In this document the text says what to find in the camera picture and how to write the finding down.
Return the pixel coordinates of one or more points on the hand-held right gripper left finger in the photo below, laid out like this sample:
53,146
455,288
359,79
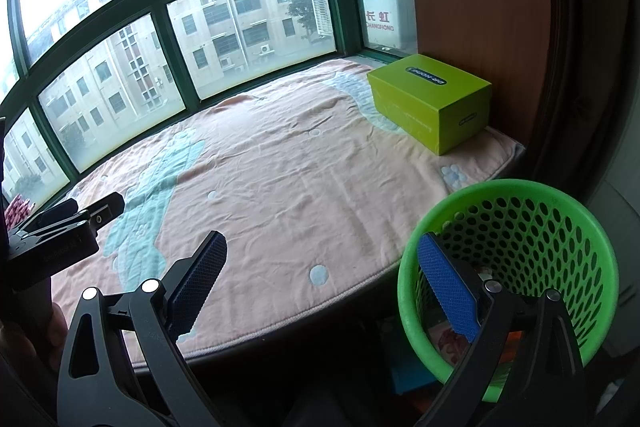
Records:
200,287

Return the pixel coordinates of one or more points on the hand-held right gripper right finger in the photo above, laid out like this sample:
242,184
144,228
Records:
447,287

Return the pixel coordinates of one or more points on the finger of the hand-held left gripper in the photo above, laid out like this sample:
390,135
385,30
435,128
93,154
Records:
55,213
107,207

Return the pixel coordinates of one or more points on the green mesh plastic basket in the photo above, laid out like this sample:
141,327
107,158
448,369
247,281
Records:
415,267

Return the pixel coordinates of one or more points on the person's left hand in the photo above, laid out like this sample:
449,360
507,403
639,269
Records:
55,332

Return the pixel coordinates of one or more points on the pink and white patterned item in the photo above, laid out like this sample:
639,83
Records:
17,212

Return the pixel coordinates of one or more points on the blue box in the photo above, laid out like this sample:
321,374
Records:
412,374

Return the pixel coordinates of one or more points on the pink printed blanket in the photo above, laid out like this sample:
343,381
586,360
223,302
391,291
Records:
300,182

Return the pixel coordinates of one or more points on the green cardboard box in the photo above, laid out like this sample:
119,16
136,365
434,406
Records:
425,92

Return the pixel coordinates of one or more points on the apartment building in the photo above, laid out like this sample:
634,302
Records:
225,22

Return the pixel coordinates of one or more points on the tree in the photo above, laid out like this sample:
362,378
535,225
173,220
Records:
302,2

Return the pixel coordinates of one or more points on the white louvered vent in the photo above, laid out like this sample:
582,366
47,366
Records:
320,2

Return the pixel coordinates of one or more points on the green window frame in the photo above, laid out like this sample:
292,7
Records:
160,17

